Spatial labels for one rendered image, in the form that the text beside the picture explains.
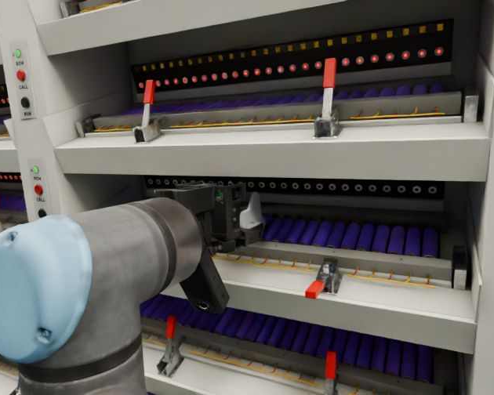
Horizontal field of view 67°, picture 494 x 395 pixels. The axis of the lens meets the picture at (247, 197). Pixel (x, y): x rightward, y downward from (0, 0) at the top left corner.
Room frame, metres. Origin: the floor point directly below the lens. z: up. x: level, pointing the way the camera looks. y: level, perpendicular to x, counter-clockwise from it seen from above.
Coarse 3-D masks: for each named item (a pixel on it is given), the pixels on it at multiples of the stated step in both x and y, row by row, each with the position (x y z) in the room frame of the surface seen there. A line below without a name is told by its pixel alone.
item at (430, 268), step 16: (240, 256) 0.52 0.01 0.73; (256, 256) 0.52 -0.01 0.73; (272, 256) 0.51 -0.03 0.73; (288, 256) 0.50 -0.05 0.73; (304, 256) 0.48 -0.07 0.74; (320, 256) 0.47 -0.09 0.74; (336, 256) 0.46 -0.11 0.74; (352, 256) 0.46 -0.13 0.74; (368, 256) 0.45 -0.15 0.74; (384, 256) 0.45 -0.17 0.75; (400, 256) 0.44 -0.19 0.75; (416, 256) 0.44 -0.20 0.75; (384, 272) 0.44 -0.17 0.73; (400, 272) 0.43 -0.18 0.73; (416, 272) 0.42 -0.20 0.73; (432, 272) 0.42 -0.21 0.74; (448, 272) 0.41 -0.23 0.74
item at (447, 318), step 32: (128, 192) 0.76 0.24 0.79; (320, 224) 0.59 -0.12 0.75; (448, 256) 0.46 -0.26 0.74; (256, 288) 0.46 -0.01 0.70; (288, 288) 0.45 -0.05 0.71; (352, 288) 0.43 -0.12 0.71; (384, 288) 0.42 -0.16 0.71; (416, 288) 0.41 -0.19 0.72; (448, 288) 0.41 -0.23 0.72; (480, 288) 0.34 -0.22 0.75; (320, 320) 0.43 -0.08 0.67; (352, 320) 0.41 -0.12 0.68; (384, 320) 0.40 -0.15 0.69; (416, 320) 0.38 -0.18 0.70; (448, 320) 0.36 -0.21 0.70
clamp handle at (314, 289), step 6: (324, 270) 0.43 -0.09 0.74; (324, 276) 0.43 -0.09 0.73; (330, 276) 0.43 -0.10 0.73; (318, 282) 0.40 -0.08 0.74; (324, 282) 0.41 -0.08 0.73; (312, 288) 0.38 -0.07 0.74; (318, 288) 0.38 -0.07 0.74; (306, 294) 0.38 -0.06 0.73; (312, 294) 0.37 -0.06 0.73; (318, 294) 0.38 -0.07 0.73
